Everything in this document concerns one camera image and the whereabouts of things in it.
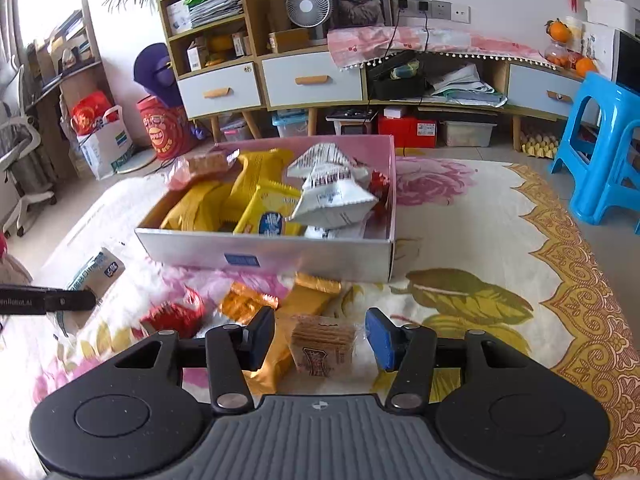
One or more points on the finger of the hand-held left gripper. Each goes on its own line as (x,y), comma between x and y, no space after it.
(70,301)

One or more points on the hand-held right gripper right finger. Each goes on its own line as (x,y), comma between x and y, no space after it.
(382,340)

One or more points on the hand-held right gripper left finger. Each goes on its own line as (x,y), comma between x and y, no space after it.
(261,332)

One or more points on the blue and white snack packet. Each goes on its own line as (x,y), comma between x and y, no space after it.
(100,267)

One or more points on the clear square cracker packet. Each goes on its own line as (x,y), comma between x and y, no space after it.
(322,347)

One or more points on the pink and silver cardboard box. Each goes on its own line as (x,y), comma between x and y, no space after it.
(310,257)

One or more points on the orange snack packet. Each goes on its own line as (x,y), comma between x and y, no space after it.
(247,302)

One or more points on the yellow snack packet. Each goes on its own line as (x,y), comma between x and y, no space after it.
(192,207)
(272,210)
(307,305)
(265,165)

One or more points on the red wrapped candy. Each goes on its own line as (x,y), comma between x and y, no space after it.
(170,317)
(380,182)

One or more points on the floral blanket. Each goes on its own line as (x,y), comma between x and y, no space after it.
(475,240)

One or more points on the white office chair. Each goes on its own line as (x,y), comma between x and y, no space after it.
(20,160)

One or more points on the white shopping bag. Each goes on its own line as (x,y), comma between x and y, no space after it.
(102,152)

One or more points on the white round base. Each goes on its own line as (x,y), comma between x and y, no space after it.
(137,160)

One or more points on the clear cracker packet red ends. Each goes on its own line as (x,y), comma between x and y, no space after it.
(200,166)

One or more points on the red bag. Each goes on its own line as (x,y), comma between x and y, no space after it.
(162,130)
(90,110)

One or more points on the clear storage box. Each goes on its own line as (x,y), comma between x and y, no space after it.
(235,130)

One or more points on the red box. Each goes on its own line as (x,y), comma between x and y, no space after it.
(407,130)

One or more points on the blue lid storage box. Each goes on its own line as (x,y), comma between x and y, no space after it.
(290,122)

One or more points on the white lid storage box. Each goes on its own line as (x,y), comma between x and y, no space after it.
(470,134)

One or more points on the black and white device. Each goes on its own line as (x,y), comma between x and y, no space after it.
(352,117)

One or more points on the wooden shelf unit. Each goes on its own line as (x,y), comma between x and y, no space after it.
(65,70)

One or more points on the purple plush toy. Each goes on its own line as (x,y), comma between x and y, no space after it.
(152,72)

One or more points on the yellow egg tray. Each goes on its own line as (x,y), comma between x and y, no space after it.
(540,144)

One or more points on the stack of papers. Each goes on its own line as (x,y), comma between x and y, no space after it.
(465,87)

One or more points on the wooden sideboard cabinet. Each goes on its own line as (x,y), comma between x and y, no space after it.
(260,60)

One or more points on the small white box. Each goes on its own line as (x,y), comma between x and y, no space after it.
(197,57)

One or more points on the blue plastic stool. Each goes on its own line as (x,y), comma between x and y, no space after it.
(595,150)

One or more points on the pink floral cloth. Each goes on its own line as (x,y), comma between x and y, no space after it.
(450,42)

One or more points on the pile of documents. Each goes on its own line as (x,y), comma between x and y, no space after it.
(210,7)

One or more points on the white desk fan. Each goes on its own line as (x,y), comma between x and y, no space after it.
(307,7)

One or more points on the glass jar of oranges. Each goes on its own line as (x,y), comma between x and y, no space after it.
(557,55)

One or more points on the black power plug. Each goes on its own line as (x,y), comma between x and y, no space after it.
(404,6)
(424,6)

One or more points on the orange fruit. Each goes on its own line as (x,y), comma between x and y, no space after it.
(557,30)
(585,66)

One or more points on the printed white carton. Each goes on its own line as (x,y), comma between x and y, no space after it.
(597,47)

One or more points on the black appliance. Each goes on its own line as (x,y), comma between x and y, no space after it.
(627,65)

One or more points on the white cardboard box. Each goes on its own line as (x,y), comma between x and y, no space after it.
(607,7)

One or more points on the grey wall outlet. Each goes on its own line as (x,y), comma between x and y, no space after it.
(441,10)

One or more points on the white wall outlet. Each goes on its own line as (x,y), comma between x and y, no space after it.
(461,13)

